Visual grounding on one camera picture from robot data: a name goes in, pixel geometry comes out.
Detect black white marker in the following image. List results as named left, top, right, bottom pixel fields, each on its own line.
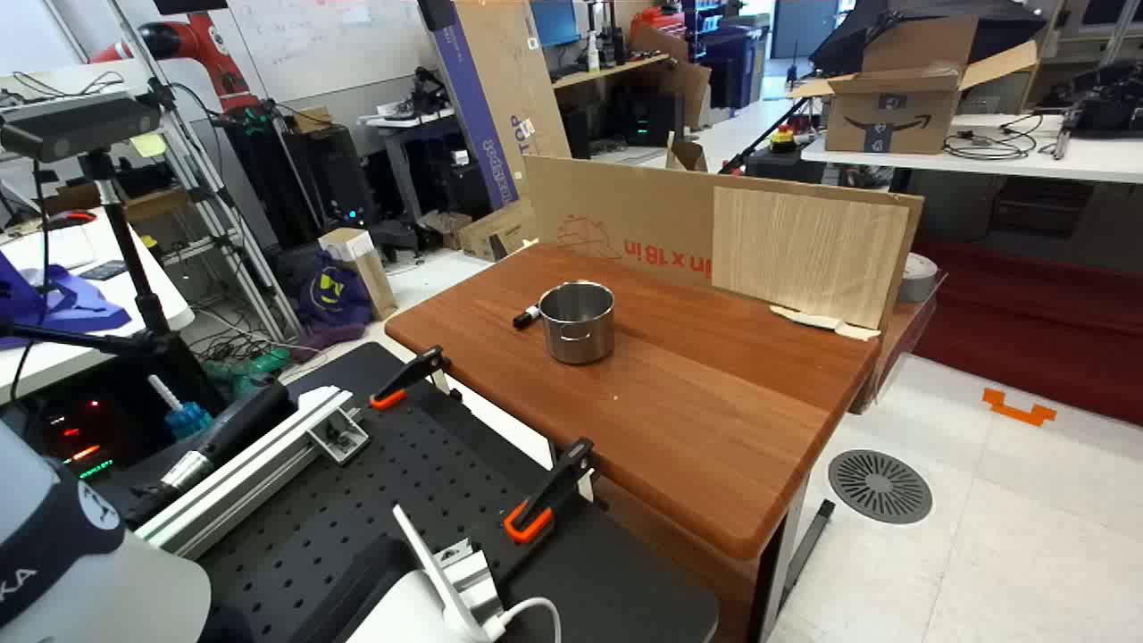
left=510, top=309, right=539, bottom=331

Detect small steel pot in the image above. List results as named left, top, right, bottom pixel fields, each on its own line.
left=539, top=279, right=616, bottom=368

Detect orange floor marker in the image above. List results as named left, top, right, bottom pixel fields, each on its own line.
left=983, top=390, right=1056, bottom=428

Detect wooden table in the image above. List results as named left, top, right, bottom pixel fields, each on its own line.
left=386, top=243, right=899, bottom=643

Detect black orange clamp far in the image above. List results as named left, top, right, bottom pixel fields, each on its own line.
left=369, top=346, right=451, bottom=410

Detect black orange clamp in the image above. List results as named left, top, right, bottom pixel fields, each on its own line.
left=499, top=441, right=594, bottom=546
left=369, top=346, right=451, bottom=410

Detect black orange clamp near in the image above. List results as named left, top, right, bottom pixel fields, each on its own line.
left=499, top=441, right=594, bottom=546

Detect small cardboard box floor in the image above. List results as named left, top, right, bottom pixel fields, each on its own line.
left=318, top=229, right=395, bottom=318

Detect cardboard sheet backdrop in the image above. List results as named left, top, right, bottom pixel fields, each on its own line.
left=524, top=159, right=925, bottom=341

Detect tall cardboard box purple stripe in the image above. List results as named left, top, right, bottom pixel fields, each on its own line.
left=418, top=0, right=573, bottom=206

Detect round floor drain grate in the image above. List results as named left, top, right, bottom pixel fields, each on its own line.
left=827, top=449, right=933, bottom=524

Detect black perforated breadboard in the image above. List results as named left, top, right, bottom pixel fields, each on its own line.
left=201, top=343, right=719, bottom=643

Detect amazon cardboard box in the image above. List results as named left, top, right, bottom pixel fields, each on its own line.
left=796, top=18, right=1042, bottom=154

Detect white table right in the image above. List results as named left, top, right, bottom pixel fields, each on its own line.
left=801, top=113, right=1143, bottom=185

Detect white table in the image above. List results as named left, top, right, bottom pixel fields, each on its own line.
left=0, top=212, right=148, bottom=399
left=801, top=113, right=1143, bottom=185

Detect white table left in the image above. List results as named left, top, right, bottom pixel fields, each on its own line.
left=0, top=212, right=148, bottom=399

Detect purple cloth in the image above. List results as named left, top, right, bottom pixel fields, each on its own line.
left=0, top=256, right=130, bottom=331

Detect navy white cap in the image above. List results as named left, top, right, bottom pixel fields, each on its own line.
left=0, top=428, right=125, bottom=628

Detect aluminium extrusion rail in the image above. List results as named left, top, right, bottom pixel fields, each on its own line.
left=137, top=385, right=369, bottom=556

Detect white cable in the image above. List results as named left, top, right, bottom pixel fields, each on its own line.
left=479, top=592, right=563, bottom=643

